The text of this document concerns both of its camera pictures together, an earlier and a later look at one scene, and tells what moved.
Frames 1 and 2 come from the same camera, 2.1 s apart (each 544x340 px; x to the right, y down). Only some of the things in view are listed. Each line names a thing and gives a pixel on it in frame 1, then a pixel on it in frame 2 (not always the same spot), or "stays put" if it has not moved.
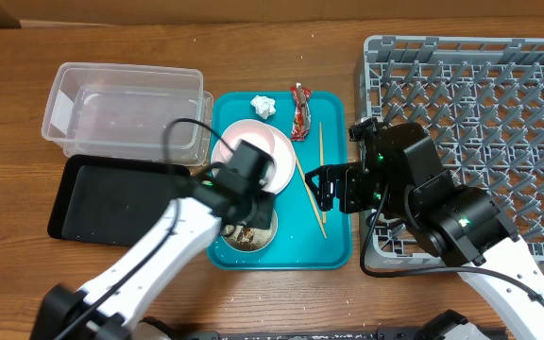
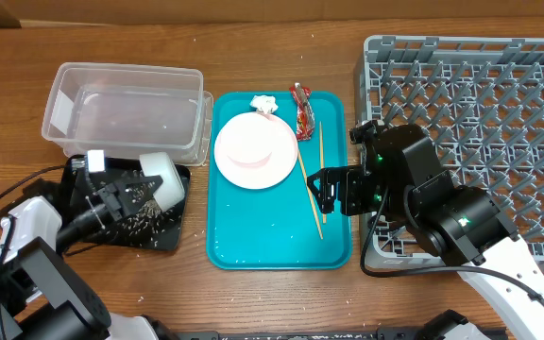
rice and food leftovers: (247, 238) → (147, 223)
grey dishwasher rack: (501, 111) stays put
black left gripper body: (258, 210) → (91, 223)
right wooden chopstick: (321, 157) stays put
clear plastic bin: (123, 110) stays put
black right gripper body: (358, 187) stays put
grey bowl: (248, 238) → (160, 164)
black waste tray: (112, 200) stays put
